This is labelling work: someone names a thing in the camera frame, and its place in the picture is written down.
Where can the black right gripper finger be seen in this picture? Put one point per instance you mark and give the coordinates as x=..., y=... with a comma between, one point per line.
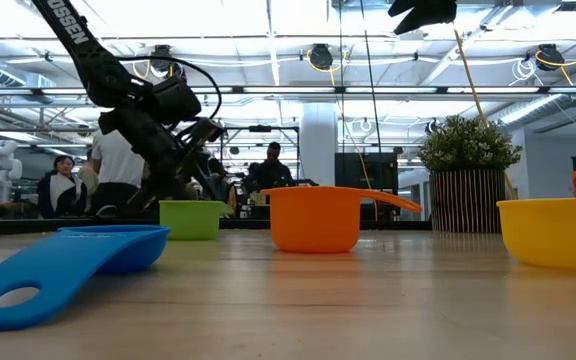
x=435, y=12
x=405, y=7

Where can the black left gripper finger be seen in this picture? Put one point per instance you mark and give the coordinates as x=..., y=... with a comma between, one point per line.
x=208, y=172
x=153, y=190

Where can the black background station frame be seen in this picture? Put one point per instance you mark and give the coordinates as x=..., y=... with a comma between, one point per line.
x=260, y=128

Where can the black aluminium table frame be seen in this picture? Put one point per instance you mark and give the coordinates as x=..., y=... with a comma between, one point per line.
x=18, y=226

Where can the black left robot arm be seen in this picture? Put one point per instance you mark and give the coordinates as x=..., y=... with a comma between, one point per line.
x=75, y=35

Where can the potted plant in striped pot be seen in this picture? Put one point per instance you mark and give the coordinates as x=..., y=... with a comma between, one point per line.
x=468, y=200

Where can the yellow measuring cup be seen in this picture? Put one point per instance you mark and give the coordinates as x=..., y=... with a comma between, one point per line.
x=558, y=235

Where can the black computer box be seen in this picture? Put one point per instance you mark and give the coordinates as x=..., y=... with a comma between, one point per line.
x=368, y=170

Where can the orange measuring cup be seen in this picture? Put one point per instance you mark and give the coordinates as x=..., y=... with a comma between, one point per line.
x=315, y=220

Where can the green measuring cup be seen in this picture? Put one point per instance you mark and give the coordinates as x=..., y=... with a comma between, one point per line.
x=190, y=220

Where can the bright blue measuring cup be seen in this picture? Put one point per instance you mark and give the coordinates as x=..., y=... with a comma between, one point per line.
x=68, y=260

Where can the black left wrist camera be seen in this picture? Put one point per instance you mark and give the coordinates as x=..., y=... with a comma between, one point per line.
x=178, y=100

